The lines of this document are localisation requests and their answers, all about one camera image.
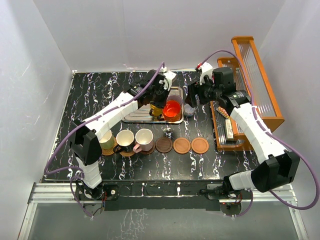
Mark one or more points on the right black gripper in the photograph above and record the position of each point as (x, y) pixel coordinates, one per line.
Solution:
(194, 89)

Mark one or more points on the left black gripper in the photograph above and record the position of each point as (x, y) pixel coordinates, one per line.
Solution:
(166, 93)

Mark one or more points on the orange red mug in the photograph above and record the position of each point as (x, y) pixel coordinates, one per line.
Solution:
(172, 111)

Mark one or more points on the pink mug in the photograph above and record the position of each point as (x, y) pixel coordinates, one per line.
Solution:
(144, 140)

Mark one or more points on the black mug white inside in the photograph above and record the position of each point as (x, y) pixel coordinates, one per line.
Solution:
(125, 142)

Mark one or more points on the light brown wooden coaster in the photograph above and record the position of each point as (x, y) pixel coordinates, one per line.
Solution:
(181, 145)

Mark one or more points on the dark brown wooden coaster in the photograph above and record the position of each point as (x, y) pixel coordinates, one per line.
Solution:
(148, 152)

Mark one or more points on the cream yellow mug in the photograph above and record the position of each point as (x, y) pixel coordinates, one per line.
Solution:
(107, 141)

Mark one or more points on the woven rattan coaster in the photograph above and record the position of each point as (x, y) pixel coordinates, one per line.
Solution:
(109, 151)
(127, 153)

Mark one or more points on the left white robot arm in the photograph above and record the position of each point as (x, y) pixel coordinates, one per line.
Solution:
(84, 142)

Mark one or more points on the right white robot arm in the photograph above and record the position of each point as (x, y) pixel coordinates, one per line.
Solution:
(277, 166)

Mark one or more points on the lilac mug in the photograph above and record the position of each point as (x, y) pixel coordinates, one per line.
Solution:
(177, 98)

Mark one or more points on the clear jar of paperclips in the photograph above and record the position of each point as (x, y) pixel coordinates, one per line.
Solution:
(188, 111)

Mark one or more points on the silver metal tray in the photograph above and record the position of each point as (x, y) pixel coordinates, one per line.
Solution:
(142, 115)

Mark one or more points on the white eraser box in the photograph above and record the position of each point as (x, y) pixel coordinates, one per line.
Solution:
(229, 134)

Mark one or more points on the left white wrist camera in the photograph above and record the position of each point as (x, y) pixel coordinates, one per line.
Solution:
(169, 78)

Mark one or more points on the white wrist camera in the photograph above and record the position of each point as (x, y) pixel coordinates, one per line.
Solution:
(206, 71)
(169, 78)

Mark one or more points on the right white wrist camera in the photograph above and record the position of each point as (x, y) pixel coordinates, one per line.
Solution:
(206, 71)

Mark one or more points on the aluminium frame rail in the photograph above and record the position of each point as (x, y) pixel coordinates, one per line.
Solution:
(53, 215)

